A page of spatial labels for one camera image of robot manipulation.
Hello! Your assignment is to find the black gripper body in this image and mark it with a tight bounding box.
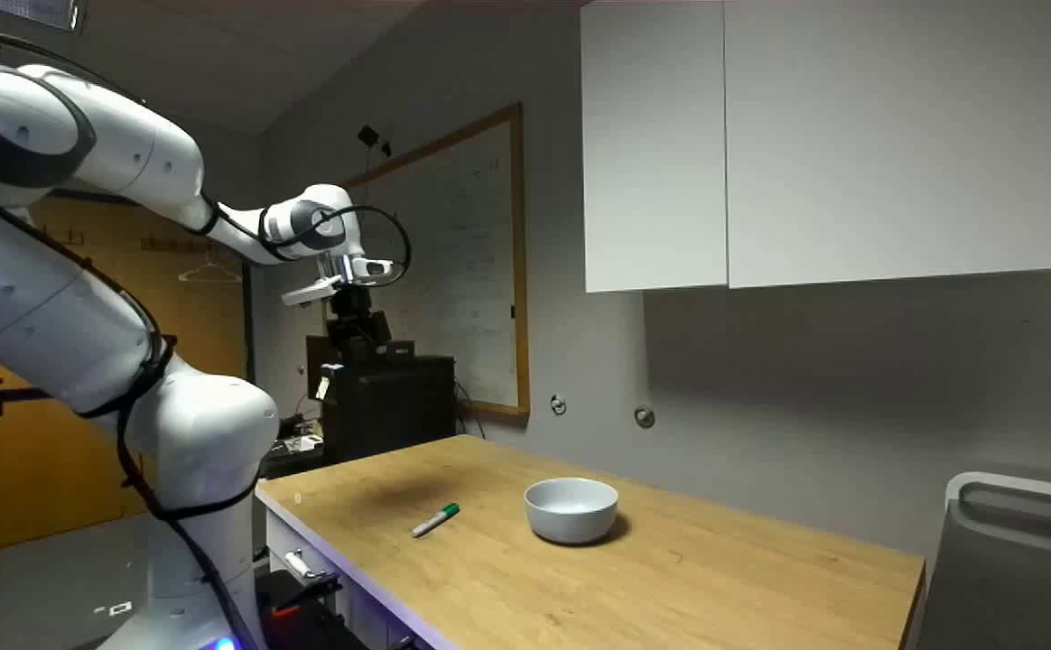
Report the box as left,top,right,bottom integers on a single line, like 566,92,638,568
325,280,390,345

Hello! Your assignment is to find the green capped white pen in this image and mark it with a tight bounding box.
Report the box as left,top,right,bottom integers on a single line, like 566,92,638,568
409,499,462,540

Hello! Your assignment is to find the grey bowl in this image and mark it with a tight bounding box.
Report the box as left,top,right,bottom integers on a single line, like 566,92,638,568
524,474,621,550

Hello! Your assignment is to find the black coffee machine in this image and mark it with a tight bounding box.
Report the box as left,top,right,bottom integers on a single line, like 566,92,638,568
304,336,457,460

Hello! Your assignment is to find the wood framed whiteboard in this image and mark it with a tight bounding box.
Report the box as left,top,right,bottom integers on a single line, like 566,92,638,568
341,99,534,426

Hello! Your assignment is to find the orange wooden door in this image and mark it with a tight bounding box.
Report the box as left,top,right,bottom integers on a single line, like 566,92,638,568
0,191,251,558

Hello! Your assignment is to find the black and red device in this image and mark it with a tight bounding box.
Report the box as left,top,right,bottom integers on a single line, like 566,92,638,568
251,568,349,650

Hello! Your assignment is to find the narrow white cabinet door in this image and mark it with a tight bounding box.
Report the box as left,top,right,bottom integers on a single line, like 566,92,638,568
577,0,733,297

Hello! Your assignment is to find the black wall mounted camera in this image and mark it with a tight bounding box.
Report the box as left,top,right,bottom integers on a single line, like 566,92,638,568
353,120,397,160

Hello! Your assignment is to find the white wall cabinet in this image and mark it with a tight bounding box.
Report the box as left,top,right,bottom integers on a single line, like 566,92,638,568
723,0,1051,293

